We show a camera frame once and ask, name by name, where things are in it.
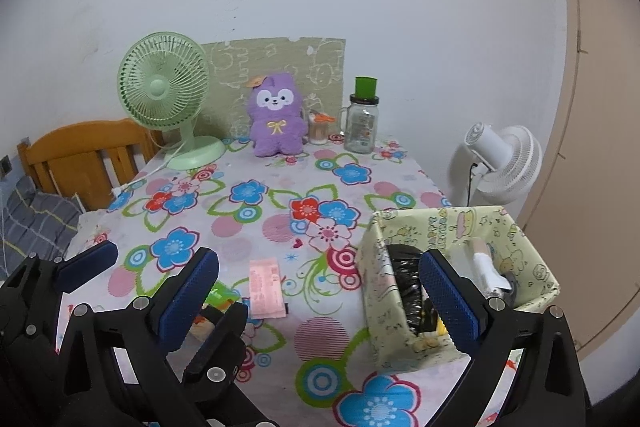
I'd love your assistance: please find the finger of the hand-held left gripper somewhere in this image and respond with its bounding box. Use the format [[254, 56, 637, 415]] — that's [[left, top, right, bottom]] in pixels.
[[10, 241, 119, 299], [181, 299, 249, 398]]

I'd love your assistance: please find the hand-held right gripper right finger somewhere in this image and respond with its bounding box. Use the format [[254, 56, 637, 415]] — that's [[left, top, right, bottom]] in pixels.
[[419, 249, 591, 427]]

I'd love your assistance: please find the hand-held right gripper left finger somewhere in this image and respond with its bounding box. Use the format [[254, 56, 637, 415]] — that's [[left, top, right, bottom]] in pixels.
[[54, 248, 221, 427]]

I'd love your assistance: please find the green orange snack packet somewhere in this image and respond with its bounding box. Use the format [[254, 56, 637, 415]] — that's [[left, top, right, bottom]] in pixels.
[[192, 284, 241, 340]]

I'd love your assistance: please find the yellow packet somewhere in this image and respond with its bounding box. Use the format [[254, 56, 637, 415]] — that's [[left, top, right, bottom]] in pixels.
[[417, 317, 453, 350]]

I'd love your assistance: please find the white tube with beige cap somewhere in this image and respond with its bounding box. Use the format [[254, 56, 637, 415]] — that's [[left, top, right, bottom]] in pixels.
[[472, 238, 511, 298]]

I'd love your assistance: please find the black plastic bag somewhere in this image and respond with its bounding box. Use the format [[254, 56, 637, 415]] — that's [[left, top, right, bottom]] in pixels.
[[387, 244, 441, 338]]

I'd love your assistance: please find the yellow printed box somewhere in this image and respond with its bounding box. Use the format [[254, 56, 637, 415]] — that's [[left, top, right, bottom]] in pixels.
[[355, 205, 561, 373]]

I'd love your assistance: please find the plaid bedding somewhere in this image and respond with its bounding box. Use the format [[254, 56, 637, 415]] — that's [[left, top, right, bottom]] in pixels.
[[0, 177, 81, 278]]

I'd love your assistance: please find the pink paper receipt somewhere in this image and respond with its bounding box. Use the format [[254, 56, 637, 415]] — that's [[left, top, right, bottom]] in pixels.
[[248, 258, 287, 320]]

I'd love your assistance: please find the floral tablecloth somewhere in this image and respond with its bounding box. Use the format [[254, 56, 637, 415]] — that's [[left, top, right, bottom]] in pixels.
[[62, 134, 531, 427]]

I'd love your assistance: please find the white desk fan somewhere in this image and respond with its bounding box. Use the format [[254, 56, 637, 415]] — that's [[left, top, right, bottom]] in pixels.
[[450, 122, 543, 208]]

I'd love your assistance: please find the purple plush toy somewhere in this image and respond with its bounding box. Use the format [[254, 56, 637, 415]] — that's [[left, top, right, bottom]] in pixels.
[[247, 73, 308, 158]]

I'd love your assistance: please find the green desk fan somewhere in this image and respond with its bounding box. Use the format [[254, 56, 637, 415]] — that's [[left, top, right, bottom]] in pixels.
[[116, 32, 227, 170]]

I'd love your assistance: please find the beige door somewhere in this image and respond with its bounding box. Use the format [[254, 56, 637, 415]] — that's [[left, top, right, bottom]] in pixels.
[[515, 0, 640, 353]]

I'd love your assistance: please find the cotton swab container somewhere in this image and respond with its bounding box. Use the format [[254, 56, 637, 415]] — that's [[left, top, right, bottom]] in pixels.
[[307, 109, 335, 145]]

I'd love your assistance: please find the green patterned board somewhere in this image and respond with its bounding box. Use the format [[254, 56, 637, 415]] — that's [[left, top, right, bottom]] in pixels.
[[200, 38, 347, 142]]

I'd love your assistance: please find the white fan cable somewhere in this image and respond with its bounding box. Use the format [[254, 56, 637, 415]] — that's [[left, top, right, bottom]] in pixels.
[[111, 142, 186, 198]]

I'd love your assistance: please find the glass jar with handle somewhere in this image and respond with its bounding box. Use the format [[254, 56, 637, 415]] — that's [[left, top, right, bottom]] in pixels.
[[338, 93, 382, 154]]

